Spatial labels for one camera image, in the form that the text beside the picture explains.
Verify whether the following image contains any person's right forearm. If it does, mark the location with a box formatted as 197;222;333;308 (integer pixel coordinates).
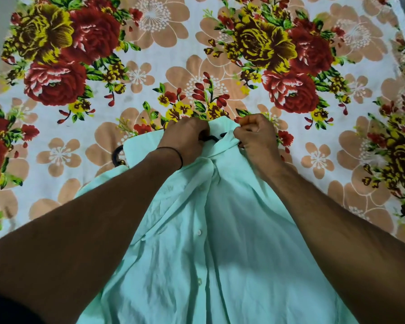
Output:
265;163;405;324

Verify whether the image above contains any black plastic hanger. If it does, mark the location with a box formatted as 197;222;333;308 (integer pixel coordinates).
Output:
111;131;245;167

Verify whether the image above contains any person's left forearm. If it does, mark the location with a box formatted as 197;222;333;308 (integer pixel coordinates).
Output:
0;148;183;324

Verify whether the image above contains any black thread wristband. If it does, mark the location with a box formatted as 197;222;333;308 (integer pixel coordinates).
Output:
155;146;184;171

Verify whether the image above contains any floral patterned blanket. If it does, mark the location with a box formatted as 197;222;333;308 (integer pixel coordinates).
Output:
0;0;405;247

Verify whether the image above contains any person's right hand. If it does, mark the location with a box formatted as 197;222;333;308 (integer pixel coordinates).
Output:
233;113;285;174

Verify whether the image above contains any person's left hand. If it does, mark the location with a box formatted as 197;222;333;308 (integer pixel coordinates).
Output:
157;117;211;167

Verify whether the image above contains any mint green shirt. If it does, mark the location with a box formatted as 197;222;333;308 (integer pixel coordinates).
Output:
76;117;358;324

